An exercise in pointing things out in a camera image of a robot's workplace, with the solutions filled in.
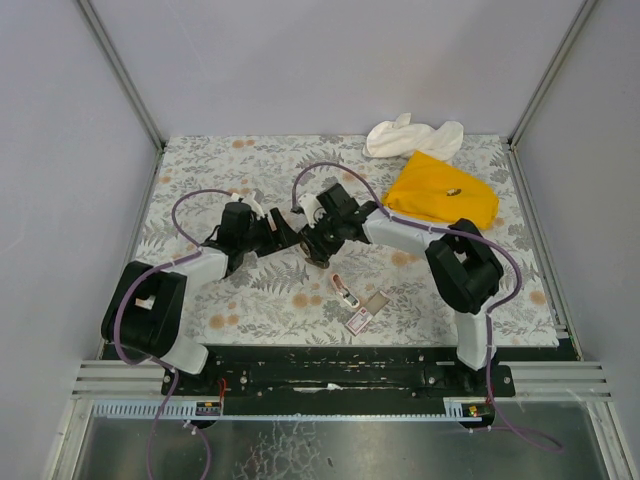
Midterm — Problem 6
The cardboard staple box tray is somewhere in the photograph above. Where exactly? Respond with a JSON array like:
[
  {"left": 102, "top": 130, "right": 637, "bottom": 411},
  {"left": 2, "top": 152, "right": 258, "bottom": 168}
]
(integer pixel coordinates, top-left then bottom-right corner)
[{"left": 364, "top": 291, "right": 390, "bottom": 316}]

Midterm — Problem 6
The red white staple box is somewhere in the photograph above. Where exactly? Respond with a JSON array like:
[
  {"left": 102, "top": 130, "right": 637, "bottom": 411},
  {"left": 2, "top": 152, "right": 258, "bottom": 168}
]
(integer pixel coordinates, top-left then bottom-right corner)
[{"left": 345, "top": 307, "right": 374, "bottom": 336}]

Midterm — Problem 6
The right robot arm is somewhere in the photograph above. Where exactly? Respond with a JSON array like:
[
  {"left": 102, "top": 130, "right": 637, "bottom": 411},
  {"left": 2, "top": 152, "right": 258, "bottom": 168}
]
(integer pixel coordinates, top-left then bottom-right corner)
[{"left": 293, "top": 183, "right": 504, "bottom": 371}]

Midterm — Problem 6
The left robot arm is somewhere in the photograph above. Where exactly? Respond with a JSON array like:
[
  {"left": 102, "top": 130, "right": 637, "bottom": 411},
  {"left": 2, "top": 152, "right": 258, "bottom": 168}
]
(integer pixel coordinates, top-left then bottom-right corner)
[{"left": 101, "top": 201, "right": 299, "bottom": 375}]

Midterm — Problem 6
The floral table mat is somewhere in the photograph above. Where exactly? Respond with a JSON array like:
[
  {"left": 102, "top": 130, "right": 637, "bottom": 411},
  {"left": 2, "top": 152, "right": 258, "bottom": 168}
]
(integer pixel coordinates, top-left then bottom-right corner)
[{"left": 134, "top": 136, "right": 573, "bottom": 361}]

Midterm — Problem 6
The yellow cloth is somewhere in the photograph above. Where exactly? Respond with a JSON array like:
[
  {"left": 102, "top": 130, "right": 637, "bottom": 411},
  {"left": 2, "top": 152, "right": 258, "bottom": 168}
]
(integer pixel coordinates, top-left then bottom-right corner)
[{"left": 382, "top": 152, "right": 499, "bottom": 230}]

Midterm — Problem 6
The white cloth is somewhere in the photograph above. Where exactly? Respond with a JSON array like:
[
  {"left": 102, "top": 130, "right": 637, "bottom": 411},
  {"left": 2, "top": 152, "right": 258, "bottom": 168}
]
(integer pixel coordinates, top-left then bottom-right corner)
[{"left": 362, "top": 113, "right": 464, "bottom": 161}]

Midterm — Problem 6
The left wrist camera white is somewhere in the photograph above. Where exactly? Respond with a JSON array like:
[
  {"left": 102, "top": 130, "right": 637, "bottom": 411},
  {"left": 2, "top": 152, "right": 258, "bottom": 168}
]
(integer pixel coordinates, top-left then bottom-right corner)
[{"left": 231, "top": 190, "right": 266, "bottom": 219}]

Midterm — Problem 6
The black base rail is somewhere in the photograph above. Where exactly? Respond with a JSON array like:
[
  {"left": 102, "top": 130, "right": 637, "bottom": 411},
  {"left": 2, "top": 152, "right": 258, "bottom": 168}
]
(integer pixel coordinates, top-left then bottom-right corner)
[{"left": 165, "top": 346, "right": 515, "bottom": 403}]

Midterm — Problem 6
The left floor purple cable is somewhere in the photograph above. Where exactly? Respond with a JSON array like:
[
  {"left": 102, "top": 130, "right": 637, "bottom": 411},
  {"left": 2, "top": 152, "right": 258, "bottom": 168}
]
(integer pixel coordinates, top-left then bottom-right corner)
[{"left": 144, "top": 372, "right": 214, "bottom": 480}]

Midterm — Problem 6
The floor purple cable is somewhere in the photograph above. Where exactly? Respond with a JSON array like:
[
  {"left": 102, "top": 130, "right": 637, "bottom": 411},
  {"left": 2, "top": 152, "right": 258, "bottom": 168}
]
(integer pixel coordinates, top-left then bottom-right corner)
[
  {"left": 144, "top": 372, "right": 214, "bottom": 480},
  {"left": 484, "top": 364, "right": 566, "bottom": 455}
]

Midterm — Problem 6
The left aluminium frame post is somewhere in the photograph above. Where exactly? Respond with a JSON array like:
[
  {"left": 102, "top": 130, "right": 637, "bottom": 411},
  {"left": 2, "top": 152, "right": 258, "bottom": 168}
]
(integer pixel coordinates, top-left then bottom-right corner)
[{"left": 73, "top": 0, "right": 166, "bottom": 151}]

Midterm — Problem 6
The aluminium frame post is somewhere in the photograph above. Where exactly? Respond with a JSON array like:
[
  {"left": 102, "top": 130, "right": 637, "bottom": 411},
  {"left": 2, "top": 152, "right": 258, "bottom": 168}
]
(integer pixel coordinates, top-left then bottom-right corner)
[
  {"left": 507, "top": 0, "right": 600, "bottom": 151},
  {"left": 73, "top": 0, "right": 166, "bottom": 151}
]

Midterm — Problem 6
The white slotted cable duct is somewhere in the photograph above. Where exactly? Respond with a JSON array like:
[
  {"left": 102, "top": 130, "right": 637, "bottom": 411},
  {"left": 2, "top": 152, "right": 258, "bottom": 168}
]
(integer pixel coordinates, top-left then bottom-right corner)
[{"left": 93, "top": 392, "right": 492, "bottom": 423}]

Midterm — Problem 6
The right floor purple cable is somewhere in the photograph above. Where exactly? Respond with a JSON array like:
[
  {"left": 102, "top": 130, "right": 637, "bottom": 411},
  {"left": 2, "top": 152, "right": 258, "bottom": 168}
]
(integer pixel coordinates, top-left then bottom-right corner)
[{"left": 484, "top": 364, "right": 566, "bottom": 455}]

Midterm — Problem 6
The right aluminium frame post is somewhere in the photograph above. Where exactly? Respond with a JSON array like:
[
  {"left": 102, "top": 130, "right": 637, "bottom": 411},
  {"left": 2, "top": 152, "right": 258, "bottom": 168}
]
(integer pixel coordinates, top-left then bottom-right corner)
[{"left": 507, "top": 0, "right": 600, "bottom": 151}]

